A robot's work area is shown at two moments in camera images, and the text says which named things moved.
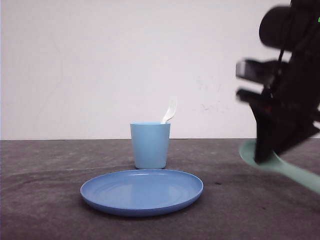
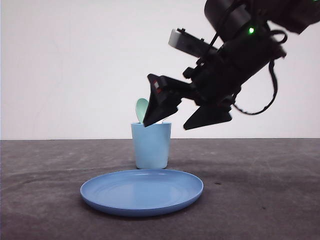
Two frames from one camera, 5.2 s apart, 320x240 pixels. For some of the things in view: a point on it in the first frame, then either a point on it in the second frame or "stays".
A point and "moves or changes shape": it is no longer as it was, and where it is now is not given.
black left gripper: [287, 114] to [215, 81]
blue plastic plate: [141, 192] stays
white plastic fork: [170, 112] moves or changes shape
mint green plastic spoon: [309, 178] to [141, 107]
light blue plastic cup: [151, 144] stays
